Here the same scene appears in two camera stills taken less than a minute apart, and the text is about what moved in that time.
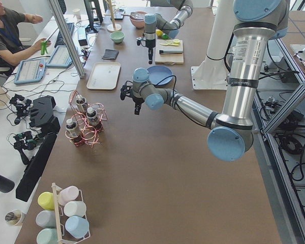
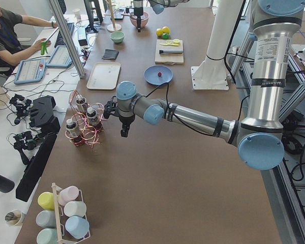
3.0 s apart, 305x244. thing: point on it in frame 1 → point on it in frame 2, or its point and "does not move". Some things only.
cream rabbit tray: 102,75 does not move
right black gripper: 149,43 → 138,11
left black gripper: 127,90 → 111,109
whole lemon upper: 158,32 does not move
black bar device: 31,174 does not move
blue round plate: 159,74 does not move
